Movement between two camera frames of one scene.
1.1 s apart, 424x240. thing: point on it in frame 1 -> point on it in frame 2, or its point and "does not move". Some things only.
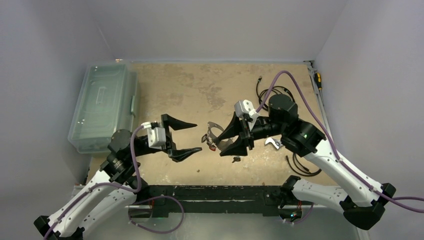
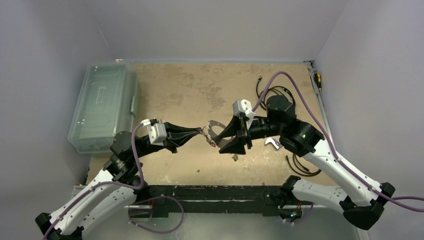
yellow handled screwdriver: x=318 y=80 does not move
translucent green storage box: x=108 y=100 does not move
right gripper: x=245 y=131 does not move
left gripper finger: x=178 y=155 -> x=175 y=140
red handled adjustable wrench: x=277 y=144 does not move
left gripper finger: x=168 y=121 -> x=175 y=132
